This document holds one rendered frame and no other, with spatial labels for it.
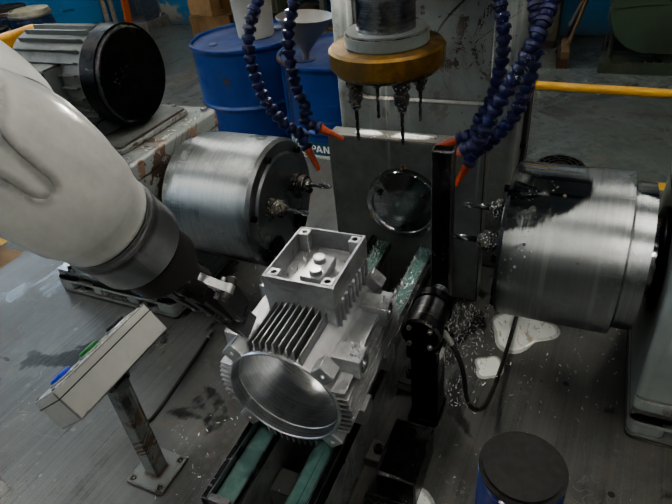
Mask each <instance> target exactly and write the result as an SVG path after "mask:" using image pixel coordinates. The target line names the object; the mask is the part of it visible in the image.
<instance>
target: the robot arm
mask: <svg viewBox="0 0 672 504"><path fill-rule="evenodd" d="M0 237H1V238H3V239H4V240H6V241H8V242H10V243H12V244H14V245H16V246H18V247H20V248H22V249H24V250H26V251H29V252H31V253H33V254H36V255H38V256H40V257H43V258H46V259H51V260H58V261H63V262H66V263H68V264H69V265H70V266H71V267H73V268H75V269H77V270H78V271H81V272H84V273H86V274H88V275H89V276H91V277H93V278H95V279H96V280H98V281H100V282H102V283H103V284H105V285H107V286H109V287H111V288H114V289H120V290H127V289H129V290H131V291H132V292H134V293H136V294H137V295H139V296H141V297H144V298H148V299H157V298H162V297H165V296H167V297H169V298H171V299H173V300H175V301H177V302H178V303H180V304H182V305H184V306H186V307H188V308H190V309H191V310H192V311H194V312H197V311H199V310H201V311H202V312H204V313H205V314H207V316H214V315H215V317H214V319H215V320H216V321H218V322H219V323H221V324H222V325H224V326H225V327H227V328H228V329H230V330H231V331H233V332H234V333H236V334H237V335H241V336H243V337H247V338H249V337H250V334H251V331H252V328H253V326H254V323H255V320H256V318H257V317H256V316H255V315H254V314H253V313H251V312H250V311H249V310H248V307H249V304H250V302H249V300H248V299H247V298H246V296H245V295H244V293H243V292H242V291H241V289H240V288H239V287H238V285H237V282H238V279H237V278H236V277H234V276H227V277H223V276H222V277H221V279H220V280H219V279H216V278H214V276H213V275H212V273H211V271H210V270H209V269H207V268H206V267H204V266H203V264H202V263H201V262H200V261H198V260H197V259H196V253H195V248H194V244H193V242H192V240H191V239H190V237H189V236H188V235H187V234H186V233H184V232H183V231H182V230H181V229H180V228H179V226H178V223H177V220H176V218H175V216H174V214H173V213H172V212H171V211H170V210H169V209H168V208H167V207H166V206H165V205H164V204H163V203H162V202H160V201H159V200H158V199H157V198H156V197H155V196H154V195H153V194H152V193H151V192H150V191H149V190H148V189H147V188H146V187H145V186H144V185H143V184H142V183H141V182H139V181H137V179H136V178H135V177H134V175H133V174H132V171H131V169H130V167H129V165H128V164H127V162H126V161H125V159H124V158H123V157H122V156H121V155H120V154H119V153H118V152H117V151H116V150H115V148H114V147H113V146H112V145H111V144H110V142H109V141H108V140H107V138H106V137H105V136H104V135H103V134H102V133H101V132H100V131H99V130H98V129H97V128H96V127H95V126H94V125H93V124H92V123H91V122H90V121H89V120H88V119H87V118H86V117H85V116H84V115H83V114H82V113H81V112H80V111H78V110H77V109H76V108H75V107H74V106H73V105H71V104H70V103H69V102H68V101H66V100H65V99H64V98H62V97H61V96H59V95H57V94H55V93H54V92H53V90H52V88H51V87H50V85H49V84H48V82H47V81H46V80H45V79H44V78H43V77H42V75H41V74H40V73H39V72H38V71H37V70H36V69H35V68H34V67H33V66H32V65H31V64H30V63H29V62H28V61H27V60H25V59H24V58H23V57H22V56H21V55H20V54H18V53H17V52H16V51H15V50H13V49H12V48H11V47H10V46H8V45H7V44H5V43H4V42H3V41H1V40H0Z"/></svg>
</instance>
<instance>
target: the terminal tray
mask: <svg viewBox="0 0 672 504"><path fill-rule="evenodd" d="M319 249H320V251H319V252H318V250H319ZM314 250H315V251H317V252H315V253H314ZM307 252H308V253H307ZM316 253H317V254H316ZM304 254H306V256H305V255H304ZM313 254H314V255H313ZM303 255H304V256H303ZM307 256H308V257H307ZM335 256H336V258H335ZM303 257H305V259H306V261H307V262H305V260H304V258H303ZM337 258H338V259H339V261H340V262H341V263H340V262H339V261H338V259H337ZM336 259H337V260H336ZM342 260H344V261H347V262H345V263H344V261H342ZM303 262H304V264H303ZM298 263H299V265H298ZM302 264H303V265H302ZM335 264H336V267H337V269H336V268H335ZM290 265H291V266H290ZM300 265H302V266H300ZM305 265H306V266H305ZM297 266H298V267H299V268H298V267H297ZM304 266H305V267H304ZM342 266H343V267H342ZM291 267H292V268H293V270H292V268H291ZM297 268H298V272H297ZM334 268H335V269H334ZM295 272H296V273H295ZM338 272H340V273H339V274H338ZM286 273H288V275H289V276H287V274H286ZM294 273H295V275H293V274H294ZM337 274H338V276H337ZM368 274H369V272H368V258H367V245H366V236H364V235H358V234H351V233H344V232H337V231H331V230H324V229H317V228H310V227H304V226H301V227H300V228H299V229H298V231H297V232H296V233H295V234H294V236H293V237H292V238H291V239H290V241H289V242H288V243H287V244H286V246H285V247H284V248H283V249H282V251H281V252H280V253H279V254H278V256H277V257H276V258H275V259H274V261H273V262H272V263H271V264H270V266H269V267H268V268H267V269H266V270H265V272H264V273H263V274H262V280H263V284H264V289H265V294H266V298H267V299H268V304H269V309H271V308H272V306H273V305H274V304H275V302H277V305H279V304H280V302H283V306H284V305H285V304H286V302H288V303H289V307H290V306H291V304H292V303H293V302H294V304H295V307H297V306H298V304H299V303H300V304H301V307H302V309H303V308H304V306H305V305H307V307H308V312H309V311H310V309H311V307H313V308H314V312H315V314H316V313H317V311H318V309H320V312H321V317H323V315H324V314H325V312H327V317H328V322H329V323H330V324H332V325H333V326H335V327H336V328H338V327H339V326H340V327H343V320H344V321H346V320H347V316H346V314H350V308H353V302H354V303H356V302H357V298H356V296H357V297H360V291H363V286H366V278H365V277H366V276H367V275H368ZM287 277H288V278H287ZM292 278H294V279H292Z"/></svg>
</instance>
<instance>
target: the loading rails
mask: <svg viewBox="0 0 672 504"><path fill-rule="evenodd" d="M382 242H383V243H382ZM377 243H378V245H377ZM384 243H385V241H382V240H381V242H380V240H378V242H377V237H376V235H372V236H371V237H370V239H369V240H368V242H367V243H366V245H367V254H370V255H371V254H372V255H371V256H372V257H371V256H370V255H369V256H370V257H369V258H370V259H369V258H368V257H367V258H368V263H369V264H368V268H369V271H371V270H372V269H371V268H373V267H374V266H375V264H376V262H377V266H375V267H374V268H376V269H377V270H378V271H379V272H380V273H381V274H383V275H384V276H385V277H386V281H385V283H384V285H383V287H382V288H381V289H382V290H383V291H387V292H390V290H391V288H392V287H393V279H392V257H391V242H388V241H386V244H384ZM388 243H389V244H388ZM382 244H383V245H382ZM373 245H374V247H375V248H377V252H376V251H375V250H376V249H375V248H374V251H373V247H372V246H373ZM381 245H382V246H381ZM380 247H381V248H380ZM384 247H385V248H384ZM369 248H370V252H369ZM419 248H420V247H419ZM421 248H423V247H421ZM421 248H420V250H421V252H422V250H423V249H421ZM424 248H425V247H424ZM378 249H379V250H378ZM425 250H426V251H427V253H428V254H429V255H428V254H427V253H426V251H425ZM428 250H429V251H428ZM383 251H385V252H383ZM424 251H425V252H424ZM424 251H423V252H422V253H423V254H421V252H420V251H419V249H418V251H417V252H416V254H417V255H418V253H419V254H421V255H420V257H418V256H416V254H415V256H416V258H418V259H417V260H416V258H415V257H414V258H415V259H414V258H413V260H412V265H411V264H410V265H411V266H409V270H408V271H406V272H408V273H405V275H404V277H403V280H404V281H403V280H402V282H403V283H404V284H403V286H404V287H405V286H406V284H407V283H408V284H407V286H408V287H407V286H406V288H405V289H404V287H403V286H401V289H400V287H398V288H397V290H396V293H395V295H394V296H393V297H396V294H397V299H396V301H395V303H396V302H397V303H398V305H399V306H397V307H396V308H399V310H398V313H399V316H398V317H399V320H398V322H399V323H398V325H397V329H396V331H395V333H394V335H393V338H392V340H391V342H390V343H394V344H395V359H394V362H393V364H392V366H391V369H390V371H385V370H381V369H380V371H379V373H378V375H377V378H376V380H375V382H374V384H373V387H372V389H371V391H370V393H369V394H370V395H372V402H373V411H372V413H371V415H370V418H369V420H368V422H367V425H366V426H364V425H361V424H357V423H354V424H353V427H352V429H351V431H350V433H348V434H347V436H346V438H345V440H344V442H343V444H341V445H339V446H336V447H334V448H332V447H330V446H329V445H328V444H327V443H326V442H325V441H323V440H322V439H321V440H320V443H319V445H318V447H317V446H316V444H315V446H314V448H313V450H312V452H311V454H310V456H309V458H308V459H307V461H306V463H305V465H304V467H303V469H302V471H301V473H298V472H295V471H293V470H294V468H295V466H296V465H297V463H298V461H299V459H300V457H301V455H302V453H303V452H304V450H305V448H306V446H307V444H308V442H309V440H308V442H307V444H306V445H305V444H304V441H303V440H302V442H301V444H299V442H298V439H296V441H295V442H293V440H292V437H290V439H289V440H287V438H286V435H284V437H283V438H281V435H280V432H278V434H277V435H275V432H274V430H273V429H272V431H271V432H269V429H268V427H267V425H265V424H264V423H262V422H261V421H258V422H256V423H254V424H252V423H251V422H250V421H249V423H248V425H247V426H246V428H245V429H244V431H243V432H242V434H241V435H240V437H239V438H238V440H237V441H236V443H235V444H234V446H233V447H232V449H231V450H230V452H229V453H228V455H227V457H226V458H225V460H224V461H223V463H222V464H221V466H220V467H219V469H218V470H217V472H216V473H215V475H214V476H213V478H212V479H211V481H210V482H209V484H208V485H207V487H206V489H205V490H204V492H203V493H202V495H201V496H200V498H201V500H202V503H203V504H348V503H349V501H350V498H351V496H352V494H353V491H354V489H355V487H356V484H357V482H358V480H359V477H360V475H361V473H362V470H363V468H364V466H365V465H367V466H370V467H373V468H376V467H377V465H378V462H379V460H380V457H381V455H382V453H383V450H384V448H385V445H386V443H387V442H385V441H382V440H379V439H376V438H377V436H378V434H379V431H380V429H381V427H382V424H383V422H384V420H385V417H386V415H387V413H388V410H389V408H390V406H391V403H392V401H393V399H394V397H395V394H396V392H397V390H398V389H401V390H405V391H408V392H411V368H410V367H408V364H409V362H410V360H411V358H408V357H407V354H406V345H407V344H406V342H405V341H404V340H403V338H402V336H401V333H400V328H401V325H402V323H403V321H404V319H405V317H406V316H407V315H408V314H409V313H410V311H411V309H412V304H413V300H414V298H415V296H416V294H417V292H418V291H419V290H420V289H422V288H424V287H431V253H430V252H431V248H425V249H424ZM374 252H375V253H376V254H375V258H373V257H374V254H373V253H374ZM379 252H380V254H379ZM425 253H426V254H427V255H426V254H425ZM377 255H380V256H379V257H378V256H377ZM377 258H378V259H377ZM379 258H381V259H379ZM420 258H421V259H422V258H423V259H422V260H423V261H422V260H420ZM376 259H377V261H376ZM372 260H373V261H372ZM371 261H372V262H373V264H374V265H373V264H372V262H371ZM415 261H416V262H418V263H416V265H415V264H414V263H415ZM370 263H371V264H370ZM418 264H419V265H418ZM370 265H371V266H370ZM421 268H422V269H421ZM412 269H413V271H414V272H413V271H412ZM419 269H421V270H419ZM369 271H368V272H369ZM411 271H412V273H411ZM419 271H421V273H420V272H419ZM416 272H417V274H416ZM410 273H411V274H410ZM415 274H416V275H415ZM419 274H420V275H419ZM412 275H413V276H412ZM417 276H418V277H417ZM410 277H411V279H410ZM405 278H406V280H407V281H408V282H407V281H406V280H405ZM413 278H414V282H413ZM405 281H406V282H405ZM412 282H413V284H412ZM405 283H406V284H405ZM409 284H411V285H410V286H409ZM405 290H406V291H407V292H406V291H405ZM411 290H412V291H411ZM398 291H399V292H400V293H399V292H398ZM403 291H404V292H403ZM408 291H409V292H408ZM405 292H406V293H405ZM398 293H399V296H398ZM402 293H403V295H402V296H401V294H402ZM407 294H408V295H407ZM409 294H410V295H409ZM393 297H392V298H393ZM407 297H408V299H406V298H407ZM400 298H401V301H403V303H404V304H402V303H399V302H400ZM400 305H401V307H400Z"/></svg>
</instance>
